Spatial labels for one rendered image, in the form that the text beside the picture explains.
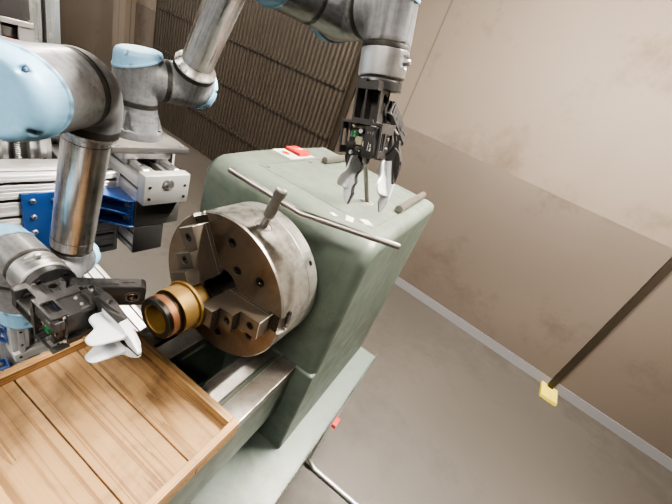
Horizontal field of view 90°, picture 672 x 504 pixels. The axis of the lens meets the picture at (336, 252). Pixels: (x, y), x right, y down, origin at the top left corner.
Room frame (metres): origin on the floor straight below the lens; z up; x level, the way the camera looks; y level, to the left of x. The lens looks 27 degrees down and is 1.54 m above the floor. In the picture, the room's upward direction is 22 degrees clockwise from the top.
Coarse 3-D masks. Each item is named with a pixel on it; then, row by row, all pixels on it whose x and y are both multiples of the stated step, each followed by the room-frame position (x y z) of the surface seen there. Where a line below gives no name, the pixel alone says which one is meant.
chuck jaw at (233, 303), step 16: (208, 304) 0.46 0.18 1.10; (224, 304) 0.47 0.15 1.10; (240, 304) 0.49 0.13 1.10; (256, 304) 0.50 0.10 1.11; (208, 320) 0.44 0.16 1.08; (224, 320) 0.46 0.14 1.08; (240, 320) 0.47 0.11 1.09; (256, 320) 0.46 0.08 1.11; (272, 320) 0.49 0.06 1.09; (256, 336) 0.46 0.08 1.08
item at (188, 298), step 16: (176, 288) 0.44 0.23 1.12; (192, 288) 0.45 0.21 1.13; (144, 304) 0.41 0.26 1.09; (160, 304) 0.40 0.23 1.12; (176, 304) 0.42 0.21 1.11; (192, 304) 0.44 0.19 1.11; (144, 320) 0.41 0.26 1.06; (160, 320) 0.42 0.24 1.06; (176, 320) 0.40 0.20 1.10; (192, 320) 0.43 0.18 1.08; (160, 336) 0.40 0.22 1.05
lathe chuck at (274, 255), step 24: (192, 216) 0.57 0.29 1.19; (216, 216) 0.55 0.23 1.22; (240, 216) 0.56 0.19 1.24; (216, 240) 0.55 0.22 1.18; (240, 240) 0.53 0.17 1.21; (264, 240) 0.53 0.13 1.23; (288, 240) 0.58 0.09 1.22; (240, 264) 0.53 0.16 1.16; (264, 264) 0.51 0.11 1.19; (288, 264) 0.54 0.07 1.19; (240, 288) 0.52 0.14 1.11; (264, 288) 0.50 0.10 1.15; (288, 288) 0.51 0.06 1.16; (288, 312) 0.52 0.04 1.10; (216, 336) 0.53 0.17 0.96; (240, 336) 0.51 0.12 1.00; (264, 336) 0.49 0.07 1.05
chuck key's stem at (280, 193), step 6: (276, 192) 0.56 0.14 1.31; (282, 192) 0.56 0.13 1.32; (276, 198) 0.55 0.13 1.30; (282, 198) 0.56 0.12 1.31; (270, 204) 0.56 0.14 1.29; (276, 204) 0.56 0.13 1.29; (264, 210) 0.57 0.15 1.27; (270, 210) 0.56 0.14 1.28; (276, 210) 0.56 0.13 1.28; (264, 216) 0.56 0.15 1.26; (270, 216) 0.56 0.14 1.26; (264, 222) 0.56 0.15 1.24; (264, 228) 0.56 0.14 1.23
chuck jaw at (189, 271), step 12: (204, 216) 0.56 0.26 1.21; (180, 228) 0.53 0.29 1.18; (192, 228) 0.52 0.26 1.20; (204, 228) 0.54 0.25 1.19; (192, 240) 0.52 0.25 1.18; (204, 240) 0.53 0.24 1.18; (180, 252) 0.51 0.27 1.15; (192, 252) 0.50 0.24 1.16; (204, 252) 0.52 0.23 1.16; (216, 252) 0.54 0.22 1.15; (180, 264) 0.50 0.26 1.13; (192, 264) 0.49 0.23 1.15; (204, 264) 0.51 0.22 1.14; (216, 264) 0.53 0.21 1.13; (180, 276) 0.47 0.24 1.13; (192, 276) 0.48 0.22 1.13; (204, 276) 0.50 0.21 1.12
